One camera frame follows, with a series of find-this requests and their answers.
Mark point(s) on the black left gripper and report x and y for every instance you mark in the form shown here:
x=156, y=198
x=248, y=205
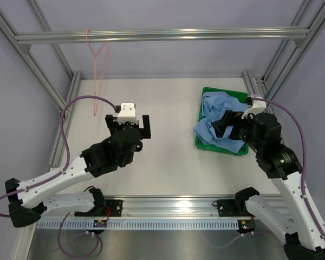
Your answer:
x=114, y=126

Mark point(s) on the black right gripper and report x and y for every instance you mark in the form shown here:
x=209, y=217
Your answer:
x=231, y=118

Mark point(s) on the aluminium frame post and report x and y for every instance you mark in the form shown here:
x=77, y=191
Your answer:
x=289, y=54
x=23, y=50

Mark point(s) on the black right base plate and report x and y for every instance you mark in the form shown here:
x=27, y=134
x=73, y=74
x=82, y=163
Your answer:
x=230, y=208

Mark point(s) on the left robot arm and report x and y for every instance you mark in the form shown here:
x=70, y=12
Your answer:
x=31, y=200

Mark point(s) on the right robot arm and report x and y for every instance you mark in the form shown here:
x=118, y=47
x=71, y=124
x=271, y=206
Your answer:
x=303, y=236

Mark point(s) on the aluminium right frame post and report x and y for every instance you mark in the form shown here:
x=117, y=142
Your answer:
x=289, y=54

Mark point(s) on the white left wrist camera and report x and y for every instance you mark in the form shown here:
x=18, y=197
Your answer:
x=127, y=113

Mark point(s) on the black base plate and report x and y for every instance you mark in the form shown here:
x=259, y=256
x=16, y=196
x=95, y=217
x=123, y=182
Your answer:
x=111, y=207
x=230, y=208

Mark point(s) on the aluminium front rail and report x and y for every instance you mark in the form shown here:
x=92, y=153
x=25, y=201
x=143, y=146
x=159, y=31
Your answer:
x=171, y=207

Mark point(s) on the aluminium top crossbar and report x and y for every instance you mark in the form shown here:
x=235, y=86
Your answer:
x=58, y=37

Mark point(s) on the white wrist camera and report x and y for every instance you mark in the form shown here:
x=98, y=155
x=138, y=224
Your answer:
x=256, y=105
x=127, y=113

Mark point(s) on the pink wire hanger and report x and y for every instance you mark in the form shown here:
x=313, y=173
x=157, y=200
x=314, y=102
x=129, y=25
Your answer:
x=95, y=53

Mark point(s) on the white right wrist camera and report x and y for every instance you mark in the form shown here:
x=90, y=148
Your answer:
x=256, y=105

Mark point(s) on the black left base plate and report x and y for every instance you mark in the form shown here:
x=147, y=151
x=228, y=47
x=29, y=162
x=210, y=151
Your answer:
x=111, y=207

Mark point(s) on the aluminium left frame post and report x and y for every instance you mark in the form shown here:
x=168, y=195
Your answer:
x=23, y=50

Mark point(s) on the white slotted cable duct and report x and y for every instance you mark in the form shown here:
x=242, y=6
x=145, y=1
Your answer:
x=139, y=224

